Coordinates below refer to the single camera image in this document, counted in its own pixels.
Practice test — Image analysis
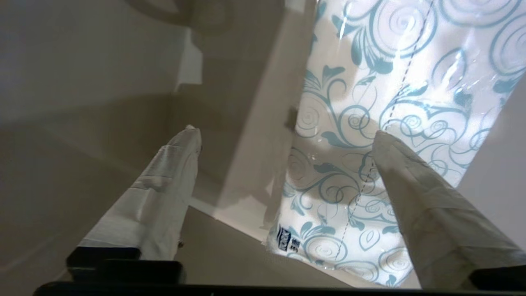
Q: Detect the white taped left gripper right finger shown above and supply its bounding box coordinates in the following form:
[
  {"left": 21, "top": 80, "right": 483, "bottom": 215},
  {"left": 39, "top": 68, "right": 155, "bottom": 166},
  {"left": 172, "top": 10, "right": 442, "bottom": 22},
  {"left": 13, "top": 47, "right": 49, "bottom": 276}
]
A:
[{"left": 371, "top": 130, "right": 526, "bottom": 290}]

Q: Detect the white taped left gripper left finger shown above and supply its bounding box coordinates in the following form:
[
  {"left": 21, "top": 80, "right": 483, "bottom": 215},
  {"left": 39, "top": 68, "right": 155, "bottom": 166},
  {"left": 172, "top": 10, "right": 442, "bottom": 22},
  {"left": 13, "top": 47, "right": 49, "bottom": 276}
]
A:
[{"left": 77, "top": 125, "right": 203, "bottom": 262}]

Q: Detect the beige cabinet drawer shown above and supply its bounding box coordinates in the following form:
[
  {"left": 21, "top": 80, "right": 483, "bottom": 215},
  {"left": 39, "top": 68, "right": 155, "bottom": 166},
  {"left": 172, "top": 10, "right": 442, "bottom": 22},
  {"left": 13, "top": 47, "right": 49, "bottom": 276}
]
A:
[{"left": 0, "top": 0, "right": 526, "bottom": 290}]

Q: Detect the blue floral tissue pack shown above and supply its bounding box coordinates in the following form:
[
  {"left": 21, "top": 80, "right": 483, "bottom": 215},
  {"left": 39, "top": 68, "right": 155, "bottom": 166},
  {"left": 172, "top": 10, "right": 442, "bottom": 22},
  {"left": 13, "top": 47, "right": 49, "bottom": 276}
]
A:
[{"left": 263, "top": 0, "right": 526, "bottom": 288}]

